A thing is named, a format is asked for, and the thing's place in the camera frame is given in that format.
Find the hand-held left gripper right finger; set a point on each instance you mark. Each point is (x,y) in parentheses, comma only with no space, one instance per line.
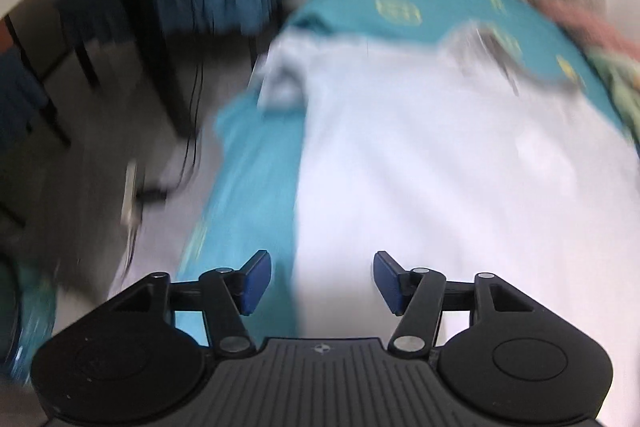
(387,281)

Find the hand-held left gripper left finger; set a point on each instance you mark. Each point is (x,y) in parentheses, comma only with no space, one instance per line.
(255,281)

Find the white shirt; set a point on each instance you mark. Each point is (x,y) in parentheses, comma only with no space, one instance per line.
(440,167)

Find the white power strip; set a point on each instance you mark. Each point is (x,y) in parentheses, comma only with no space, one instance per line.
(131,197)

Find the teal basin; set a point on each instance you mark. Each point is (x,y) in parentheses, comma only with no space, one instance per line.
(25,317)

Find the black table leg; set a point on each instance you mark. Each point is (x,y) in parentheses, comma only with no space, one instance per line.
(150,32)

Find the dark chair with blue seat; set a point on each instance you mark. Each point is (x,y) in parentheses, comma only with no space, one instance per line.
(20,92)

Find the green cloth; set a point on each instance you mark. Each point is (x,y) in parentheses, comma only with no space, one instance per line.
(622,82)

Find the pink cloth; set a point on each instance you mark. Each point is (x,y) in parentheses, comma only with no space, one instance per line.
(590,24)

